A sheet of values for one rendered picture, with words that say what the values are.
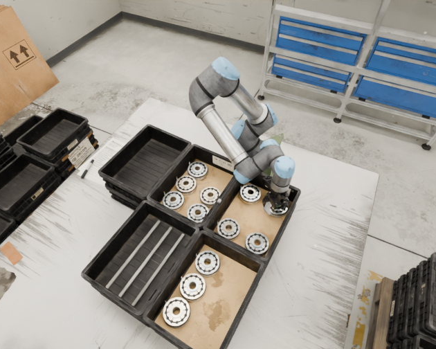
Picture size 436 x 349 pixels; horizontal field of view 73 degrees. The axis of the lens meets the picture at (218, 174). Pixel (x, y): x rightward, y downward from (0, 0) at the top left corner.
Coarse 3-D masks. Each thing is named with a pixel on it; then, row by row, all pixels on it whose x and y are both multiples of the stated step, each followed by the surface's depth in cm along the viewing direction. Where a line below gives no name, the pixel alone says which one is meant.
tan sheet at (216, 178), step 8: (208, 168) 157; (216, 168) 157; (208, 176) 154; (216, 176) 154; (224, 176) 154; (232, 176) 154; (200, 184) 151; (208, 184) 151; (216, 184) 151; (224, 184) 151; (200, 192) 148; (192, 200) 145; (184, 208) 142; (208, 208) 142
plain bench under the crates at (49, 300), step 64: (128, 128) 195; (192, 128) 194; (64, 192) 164; (320, 192) 163; (0, 256) 141; (64, 256) 141; (320, 256) 141; (0, 320) 124; (64, 320) 124; (128, 320) 124; (256, 320) 124; (320, 320) 124
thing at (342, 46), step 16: (288, 32) 259; (304, 32) 253; (320, 32) 246; (336, 32) 241; (352, 32) 236; (288, 48) 270; (304, 48) 264; (320, 48) 257; (336, 48) 250; (352, 48) 245; (288, 64) 282; (304, 64) 274; (320, 64) 267; (352, 64) 255; (304, 80) 286; (320, 80) 278; (336, 80) 270
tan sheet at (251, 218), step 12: (264, 192) 148; (240, 204) 143; (228, 216) 139; (240, 216) 139; (252, 216) 139; (264, 216) 139; (216, 228) 136; (240, 228) 136; (252, 228) 136; (264, 228) 136; (276, 228) 135; (240, 240) 132
